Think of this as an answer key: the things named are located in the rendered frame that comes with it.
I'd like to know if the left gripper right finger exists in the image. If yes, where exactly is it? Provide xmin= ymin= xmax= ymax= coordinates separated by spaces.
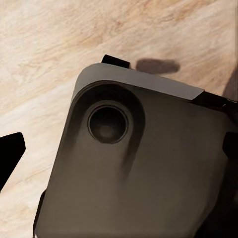
xmin=222 ymin=132 xmax=238 ymax=172

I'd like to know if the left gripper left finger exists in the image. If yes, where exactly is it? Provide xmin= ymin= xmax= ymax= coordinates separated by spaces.
xmin=0 ymin=132 xmax=26 ymax=191

